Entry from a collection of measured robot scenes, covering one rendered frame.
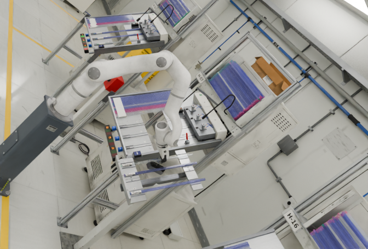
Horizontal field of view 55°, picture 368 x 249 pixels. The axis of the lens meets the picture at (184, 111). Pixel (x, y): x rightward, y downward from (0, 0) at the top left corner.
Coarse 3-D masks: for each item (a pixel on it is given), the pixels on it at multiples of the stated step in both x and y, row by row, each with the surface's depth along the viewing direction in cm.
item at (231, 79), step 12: (228, 72) 284; (240, 72) 275; (216, 84) 286; (228, 84) 278; (240, 84) 270; (252, 84) 266; (240, 96) 264; (252, 96) 258; (264, 96) 264; (228, 108) 266; (240, 108) 260
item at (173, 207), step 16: (96, 160) 315; (176, 160) 340; (96, 176) 304; (144, 176) 269; (160, 176) 288; (112, 192) 283; (160, 192) 279; (96, 208) 286; (160, 208) 293; (176, 208) 301; (144, 224) 300; (160, 224) 309
